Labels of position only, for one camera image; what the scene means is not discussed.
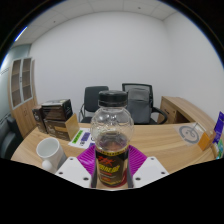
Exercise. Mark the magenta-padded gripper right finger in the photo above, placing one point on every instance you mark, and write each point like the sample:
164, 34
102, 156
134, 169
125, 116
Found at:
150, 170

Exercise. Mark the brown box with tan flap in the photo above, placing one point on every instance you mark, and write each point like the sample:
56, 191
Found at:
58, 129

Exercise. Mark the grey backpack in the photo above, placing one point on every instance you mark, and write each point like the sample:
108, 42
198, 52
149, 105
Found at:
139, 105

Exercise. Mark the black sofa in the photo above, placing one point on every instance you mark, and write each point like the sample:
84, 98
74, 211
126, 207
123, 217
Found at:
8, 140

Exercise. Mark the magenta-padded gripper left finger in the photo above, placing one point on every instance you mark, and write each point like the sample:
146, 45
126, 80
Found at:
74, 171

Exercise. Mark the wooden shelf cabinet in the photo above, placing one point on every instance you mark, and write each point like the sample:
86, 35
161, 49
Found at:
25, 113

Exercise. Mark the clear drink bottle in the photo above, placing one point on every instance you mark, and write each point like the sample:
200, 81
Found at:
112, 140

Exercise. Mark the white sticker sheet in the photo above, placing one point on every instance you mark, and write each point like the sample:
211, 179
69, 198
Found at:
80, 138

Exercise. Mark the wooden side desk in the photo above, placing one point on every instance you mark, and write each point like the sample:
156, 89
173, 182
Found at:
180, 106

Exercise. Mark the tall dark brown box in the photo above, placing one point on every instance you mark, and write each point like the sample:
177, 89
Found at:
38, 120

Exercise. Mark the black mesh office chair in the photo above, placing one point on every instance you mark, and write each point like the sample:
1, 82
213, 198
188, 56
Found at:
160, 115

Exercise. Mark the orange wooden box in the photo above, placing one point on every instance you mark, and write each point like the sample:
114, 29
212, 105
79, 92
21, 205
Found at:
205, 141

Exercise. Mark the purple card package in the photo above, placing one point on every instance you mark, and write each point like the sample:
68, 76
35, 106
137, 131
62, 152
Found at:
219, 128

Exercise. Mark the dark brown flat box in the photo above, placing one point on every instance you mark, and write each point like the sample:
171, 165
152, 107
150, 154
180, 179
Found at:
56, 109

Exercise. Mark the white mug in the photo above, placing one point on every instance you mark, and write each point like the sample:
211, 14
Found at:
50, 151

